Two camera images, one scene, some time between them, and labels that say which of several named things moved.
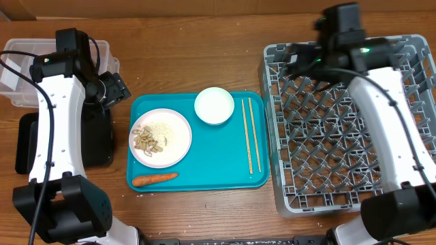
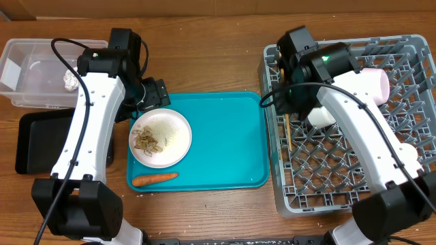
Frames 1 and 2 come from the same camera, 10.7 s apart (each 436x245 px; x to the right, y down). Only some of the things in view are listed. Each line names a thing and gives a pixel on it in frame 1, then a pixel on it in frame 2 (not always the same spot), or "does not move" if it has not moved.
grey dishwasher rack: (321, 154) does not move
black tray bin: (97, 141) does not move
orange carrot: (148, 180) does not move
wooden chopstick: (248, 158) to (289, 141)
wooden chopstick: (254, 132) to (282, 73)
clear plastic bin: (18, 84) does not move
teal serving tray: (231, 156) does not move
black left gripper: (117, 89) to (157, 95)
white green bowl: (214, 106) to (320, 117)
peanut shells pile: (145, 141) does not move
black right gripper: (304, 58) to (283, 95)
